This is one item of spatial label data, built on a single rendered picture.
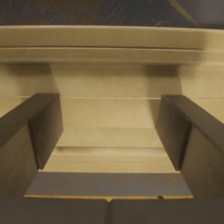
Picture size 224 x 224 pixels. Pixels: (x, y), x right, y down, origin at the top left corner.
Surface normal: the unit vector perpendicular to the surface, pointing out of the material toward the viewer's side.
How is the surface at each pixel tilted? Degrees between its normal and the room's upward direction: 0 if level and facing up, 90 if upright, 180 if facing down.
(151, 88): 11
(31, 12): 0
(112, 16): 0
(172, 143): 90
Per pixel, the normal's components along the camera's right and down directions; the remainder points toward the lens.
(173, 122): -1.00, -0.01
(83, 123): 0.00, 0.39
